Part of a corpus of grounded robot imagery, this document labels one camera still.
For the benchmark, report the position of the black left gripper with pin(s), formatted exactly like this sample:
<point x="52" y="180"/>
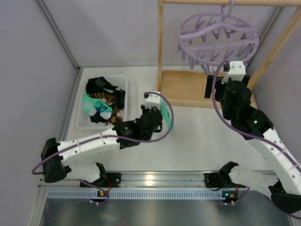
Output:
<point x="154" y="110"/>

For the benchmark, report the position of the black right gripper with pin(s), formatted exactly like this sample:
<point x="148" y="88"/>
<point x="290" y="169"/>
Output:
<point x="209" y="86"/>

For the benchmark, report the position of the mint green sock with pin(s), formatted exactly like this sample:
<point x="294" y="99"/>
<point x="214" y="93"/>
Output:
<point x="166" y="111"/>
<point x="95" y="106"/>

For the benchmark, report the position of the black blue sock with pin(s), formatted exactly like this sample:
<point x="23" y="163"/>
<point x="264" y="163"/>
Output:
<point x="112" y="95"/>

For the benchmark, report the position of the brown striped sock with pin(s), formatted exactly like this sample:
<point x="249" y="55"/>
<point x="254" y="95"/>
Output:
<point x="116" y="118"/>

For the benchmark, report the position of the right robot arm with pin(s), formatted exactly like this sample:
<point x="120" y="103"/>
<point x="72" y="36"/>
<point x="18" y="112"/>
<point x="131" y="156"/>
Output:
<point x="283" y="188"/>

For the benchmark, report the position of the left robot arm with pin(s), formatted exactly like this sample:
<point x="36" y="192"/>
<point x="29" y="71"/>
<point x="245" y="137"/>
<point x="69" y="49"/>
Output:
<point x="80" y="159"/>

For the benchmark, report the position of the purple round clip hanger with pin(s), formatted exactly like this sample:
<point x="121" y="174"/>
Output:
<point x="207" y="39"/>

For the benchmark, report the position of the white plastic laundry basket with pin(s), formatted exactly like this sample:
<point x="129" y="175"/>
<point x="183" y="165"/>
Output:
<point x="84" y="121"/>

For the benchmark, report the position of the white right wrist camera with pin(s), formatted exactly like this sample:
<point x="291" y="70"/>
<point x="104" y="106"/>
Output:
<point x="236" y="72"/>

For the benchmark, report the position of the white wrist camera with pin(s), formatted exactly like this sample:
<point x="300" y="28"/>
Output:
<point x="152" y="100"/>
<point x="236" y="72"/>

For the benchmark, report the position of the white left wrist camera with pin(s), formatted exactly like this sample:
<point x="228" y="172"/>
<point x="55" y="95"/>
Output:
<point x="152" y="100"/>

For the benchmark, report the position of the wooden hanger rack frame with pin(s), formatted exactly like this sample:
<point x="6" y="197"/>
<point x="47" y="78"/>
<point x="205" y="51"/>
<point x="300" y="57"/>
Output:
<point x="187" y="88"/>

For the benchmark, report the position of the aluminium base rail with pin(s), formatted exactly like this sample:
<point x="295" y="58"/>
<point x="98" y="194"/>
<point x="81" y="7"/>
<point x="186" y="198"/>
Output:
<point x="158" y="179"/>

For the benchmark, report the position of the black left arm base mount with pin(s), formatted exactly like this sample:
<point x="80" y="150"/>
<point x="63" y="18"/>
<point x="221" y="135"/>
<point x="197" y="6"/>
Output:
<point x="102" y="181"/>

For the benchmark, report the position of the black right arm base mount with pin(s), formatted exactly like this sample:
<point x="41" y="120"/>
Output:
<point x="216" y="181"/>

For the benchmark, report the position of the grey slotted cable duct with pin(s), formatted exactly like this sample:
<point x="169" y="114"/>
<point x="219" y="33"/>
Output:
<point x="141" y="194"/>

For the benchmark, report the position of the aluminium frame post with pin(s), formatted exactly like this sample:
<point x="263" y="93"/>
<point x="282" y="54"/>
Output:
<point x="51" y="21"/>

